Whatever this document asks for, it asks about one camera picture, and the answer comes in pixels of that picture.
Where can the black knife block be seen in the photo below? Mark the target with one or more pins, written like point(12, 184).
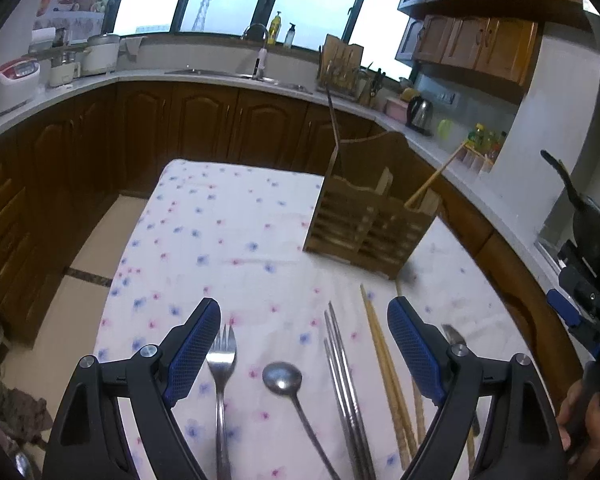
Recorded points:
point(378, 80)

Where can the lower wooden cabinets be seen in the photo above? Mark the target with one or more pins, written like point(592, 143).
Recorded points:
point(62, 168)

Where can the floral white tablecloth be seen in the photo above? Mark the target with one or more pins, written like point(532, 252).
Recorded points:
point(235, 234)

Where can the clear soap dispenser bottle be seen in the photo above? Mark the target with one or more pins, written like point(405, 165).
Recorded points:
point(289, 39)

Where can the white red rice cooker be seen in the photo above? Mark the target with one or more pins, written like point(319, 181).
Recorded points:
point(18, 82)

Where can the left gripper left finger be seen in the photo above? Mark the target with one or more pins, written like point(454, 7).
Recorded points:
point(88, 439)

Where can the paper towel roll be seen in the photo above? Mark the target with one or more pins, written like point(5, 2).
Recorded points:
point(42, 39)

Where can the countertop dish rack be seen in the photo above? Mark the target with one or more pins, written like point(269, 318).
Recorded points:
point(340, 68)

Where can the steel spoon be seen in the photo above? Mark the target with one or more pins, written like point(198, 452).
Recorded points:
point(284, 379)

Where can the green cup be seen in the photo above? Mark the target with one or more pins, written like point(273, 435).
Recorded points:
point(444, 129)

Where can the small white appliance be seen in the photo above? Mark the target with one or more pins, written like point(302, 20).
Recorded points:
point(64, 68)

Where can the wooden cabinets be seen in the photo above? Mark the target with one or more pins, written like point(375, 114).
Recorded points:
point(62, 168)
point(488, 45)

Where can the spice jar rack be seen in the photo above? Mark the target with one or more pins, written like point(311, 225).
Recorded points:
point(475, 161)

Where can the black wok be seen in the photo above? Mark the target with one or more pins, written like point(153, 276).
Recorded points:
point(586, 216)

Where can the wooden utensil holder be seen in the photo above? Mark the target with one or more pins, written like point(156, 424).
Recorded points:
point(372, 210)

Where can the green yellow bottle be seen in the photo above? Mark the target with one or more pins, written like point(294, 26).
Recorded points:
point(486, 142)

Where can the upper wooden cabinets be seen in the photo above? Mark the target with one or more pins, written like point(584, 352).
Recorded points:
point(488, 45)

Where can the yellow oil bottle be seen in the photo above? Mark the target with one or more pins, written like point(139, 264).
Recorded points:
point(274, 28)

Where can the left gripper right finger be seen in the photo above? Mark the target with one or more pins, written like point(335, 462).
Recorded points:
point(520, 439)

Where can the steel electric kettle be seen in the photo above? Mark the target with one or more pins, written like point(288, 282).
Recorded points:
point(419, 115)

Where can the chrome kitchen faucet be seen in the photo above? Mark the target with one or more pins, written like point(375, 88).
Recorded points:
point(253, 33)

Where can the kitchen sink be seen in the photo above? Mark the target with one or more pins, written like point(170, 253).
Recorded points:
point(218, 74)

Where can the pink container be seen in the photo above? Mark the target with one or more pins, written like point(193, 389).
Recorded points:
point(397, 109)

